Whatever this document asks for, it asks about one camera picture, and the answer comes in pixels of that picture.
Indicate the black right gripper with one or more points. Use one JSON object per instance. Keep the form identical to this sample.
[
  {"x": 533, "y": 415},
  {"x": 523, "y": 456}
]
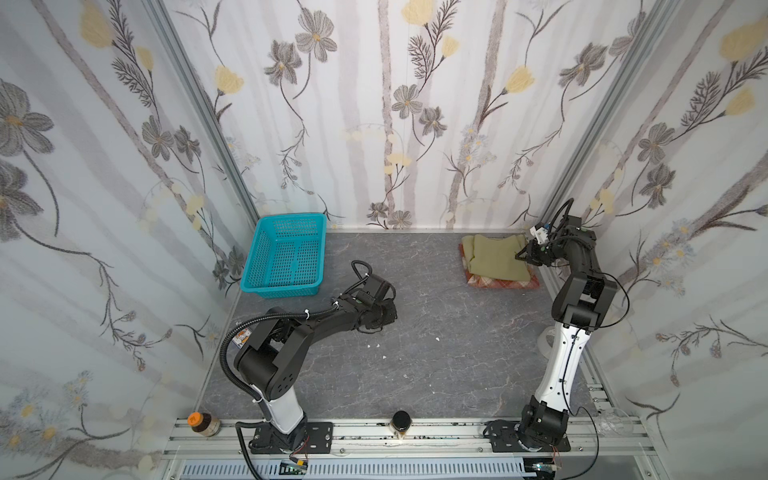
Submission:
[{"x": 529, "y": 252}]

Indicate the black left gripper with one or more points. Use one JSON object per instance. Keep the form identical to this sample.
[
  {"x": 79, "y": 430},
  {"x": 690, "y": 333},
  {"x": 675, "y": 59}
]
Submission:
[{"x": 384, "y": 310}]

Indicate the olive green skirt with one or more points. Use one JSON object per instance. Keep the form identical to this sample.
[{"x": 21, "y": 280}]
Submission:
[{"x": 494, "y": 258}]

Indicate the red plaid wool skirt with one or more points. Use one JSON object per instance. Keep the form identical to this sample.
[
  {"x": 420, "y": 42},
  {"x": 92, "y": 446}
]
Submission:
[{"x": 483, "y": 282}]

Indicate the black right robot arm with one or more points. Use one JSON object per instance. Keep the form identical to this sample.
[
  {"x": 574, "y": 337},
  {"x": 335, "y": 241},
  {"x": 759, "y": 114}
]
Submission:
[{"x": 580, "y": 308}]

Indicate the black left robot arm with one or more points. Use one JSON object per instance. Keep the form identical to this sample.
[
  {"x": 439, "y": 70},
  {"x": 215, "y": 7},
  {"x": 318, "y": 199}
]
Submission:
[{"x": 255, "y": 437}]

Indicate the clear tape roll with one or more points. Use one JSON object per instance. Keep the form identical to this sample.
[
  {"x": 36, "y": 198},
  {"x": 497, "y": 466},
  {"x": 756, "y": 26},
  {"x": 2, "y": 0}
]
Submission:
[{"x": 545, "y": 340}]

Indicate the teal plastic basket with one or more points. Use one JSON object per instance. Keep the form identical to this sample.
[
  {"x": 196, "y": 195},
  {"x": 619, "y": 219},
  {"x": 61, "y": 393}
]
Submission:
[{"x": 286, "y": 257}]

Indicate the black knob jar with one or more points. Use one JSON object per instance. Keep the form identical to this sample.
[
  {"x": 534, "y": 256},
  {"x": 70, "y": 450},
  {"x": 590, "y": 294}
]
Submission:
[{"x": 400, "y": 423}]

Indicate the orange capped bottle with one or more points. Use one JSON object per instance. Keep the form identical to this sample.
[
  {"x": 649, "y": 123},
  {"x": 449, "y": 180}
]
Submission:
[{"x": 204, "y": 424}]

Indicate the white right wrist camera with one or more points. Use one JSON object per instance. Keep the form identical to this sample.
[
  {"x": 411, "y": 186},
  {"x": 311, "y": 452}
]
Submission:
[{"x": 540, "y": 234}]

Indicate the aluminium front rail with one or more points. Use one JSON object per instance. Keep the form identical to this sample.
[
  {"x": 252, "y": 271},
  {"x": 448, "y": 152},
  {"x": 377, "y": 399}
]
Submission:
[{"x": 453, "y": 448}]

